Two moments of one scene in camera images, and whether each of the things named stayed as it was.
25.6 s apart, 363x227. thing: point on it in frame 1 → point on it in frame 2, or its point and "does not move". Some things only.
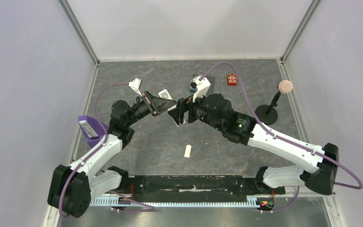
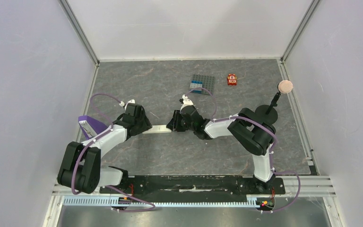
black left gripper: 158,105 → 147,124
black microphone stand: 267,114 does not move
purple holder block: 92,129 does not move
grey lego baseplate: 210,89 does not move
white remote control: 164,93 → 158,128
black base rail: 198,185 does not move
